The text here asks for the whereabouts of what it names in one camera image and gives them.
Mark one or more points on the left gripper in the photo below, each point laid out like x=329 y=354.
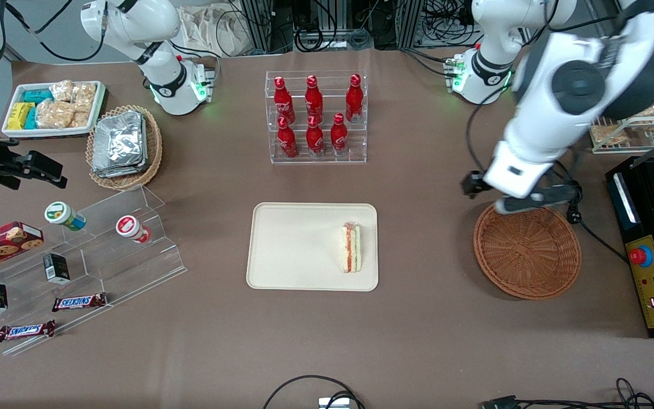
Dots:
x=473 y=183

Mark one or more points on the triangle sandwich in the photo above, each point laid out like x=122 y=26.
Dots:
x=352 y=249

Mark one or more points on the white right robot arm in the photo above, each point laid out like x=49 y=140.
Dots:
x=151 y=34

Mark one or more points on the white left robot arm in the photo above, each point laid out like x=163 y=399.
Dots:
x=577 y=85

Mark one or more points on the white snack tray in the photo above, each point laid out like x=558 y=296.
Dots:
x=15 y=132

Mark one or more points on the round brown wicker basket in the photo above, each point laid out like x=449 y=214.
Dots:
x=525 y=255

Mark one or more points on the oval wicker basket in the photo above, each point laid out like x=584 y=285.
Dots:
x=154 y=147

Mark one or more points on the beige rectangular serving tray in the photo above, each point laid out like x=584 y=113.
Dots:
x=298 y=250

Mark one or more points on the green lid yogurt cup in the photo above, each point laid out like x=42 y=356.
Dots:
x=63 y=216

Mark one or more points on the teal snack packet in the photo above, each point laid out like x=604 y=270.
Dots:
x=37 y=96
x=32 y=119

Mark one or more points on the yellow snack packet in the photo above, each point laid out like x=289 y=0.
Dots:
x=19 y=115

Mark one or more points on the silver foil bag stack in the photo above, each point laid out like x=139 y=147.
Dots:
x=120 y=142

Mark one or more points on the red lid yogurt cup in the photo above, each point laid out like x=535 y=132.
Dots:
x=131 y=228

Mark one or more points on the clear acrylic stepped display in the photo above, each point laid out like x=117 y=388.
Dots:
x=111 y=272

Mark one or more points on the Snickers chocolate bar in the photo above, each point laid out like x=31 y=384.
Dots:
x=25 y=330
x=79 y=302

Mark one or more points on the black sealing machine yellow panel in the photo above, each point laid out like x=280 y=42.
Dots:
x=653 y=284

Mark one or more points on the clear acrylic bottle rack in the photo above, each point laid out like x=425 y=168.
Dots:
x=361 y=153

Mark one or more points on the red cola bottle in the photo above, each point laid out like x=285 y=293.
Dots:
x=287 y=139
x=353 y=99
x=283 y=101
x=314 y=139
x=314 y=99
x=339 y=136

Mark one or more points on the beige cloth bag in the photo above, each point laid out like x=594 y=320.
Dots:
x=213 y=31

